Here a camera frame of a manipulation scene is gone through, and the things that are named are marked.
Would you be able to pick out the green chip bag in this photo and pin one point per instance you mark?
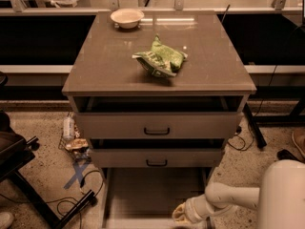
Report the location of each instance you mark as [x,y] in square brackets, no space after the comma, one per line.
[161,60]

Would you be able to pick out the grey drawer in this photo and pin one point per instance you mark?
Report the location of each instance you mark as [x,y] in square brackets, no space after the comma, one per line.
[144,198]
[159,117]
[126,153]

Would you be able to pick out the black chair base right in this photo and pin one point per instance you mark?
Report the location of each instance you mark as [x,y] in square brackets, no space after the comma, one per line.
[285,154]

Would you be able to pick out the white plastic bottle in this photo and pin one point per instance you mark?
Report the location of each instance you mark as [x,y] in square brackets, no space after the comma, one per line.
[68,128]

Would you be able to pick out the black chair left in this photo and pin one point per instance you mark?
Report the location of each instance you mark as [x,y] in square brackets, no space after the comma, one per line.
[15,152]

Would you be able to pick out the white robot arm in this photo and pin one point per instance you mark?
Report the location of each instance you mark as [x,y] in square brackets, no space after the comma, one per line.
[279,201]

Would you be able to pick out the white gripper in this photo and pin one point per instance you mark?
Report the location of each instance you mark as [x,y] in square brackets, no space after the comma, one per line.
[192,207]

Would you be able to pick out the white ceramic bowl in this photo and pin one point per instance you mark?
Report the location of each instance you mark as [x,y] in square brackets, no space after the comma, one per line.
[127,18]

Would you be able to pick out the white shoe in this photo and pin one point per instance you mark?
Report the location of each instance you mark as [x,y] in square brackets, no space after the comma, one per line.
[6,220]

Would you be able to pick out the grey middle drawer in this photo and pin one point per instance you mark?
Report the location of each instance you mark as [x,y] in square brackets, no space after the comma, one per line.
[126,153]

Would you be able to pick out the grey drawer cabinet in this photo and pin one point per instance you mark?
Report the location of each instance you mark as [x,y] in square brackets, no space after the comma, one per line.
[105,67]

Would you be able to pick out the black table leg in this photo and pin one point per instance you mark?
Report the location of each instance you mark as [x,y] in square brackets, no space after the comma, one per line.
[260,141]

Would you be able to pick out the grey bottom drawer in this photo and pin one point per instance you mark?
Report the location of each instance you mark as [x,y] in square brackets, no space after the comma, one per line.
[144,198]

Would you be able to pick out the grey top drawer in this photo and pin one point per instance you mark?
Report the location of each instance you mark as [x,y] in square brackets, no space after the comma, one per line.
[159,117]

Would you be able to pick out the brown shoe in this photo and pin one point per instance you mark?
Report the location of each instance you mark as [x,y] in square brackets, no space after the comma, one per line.
[298,137]

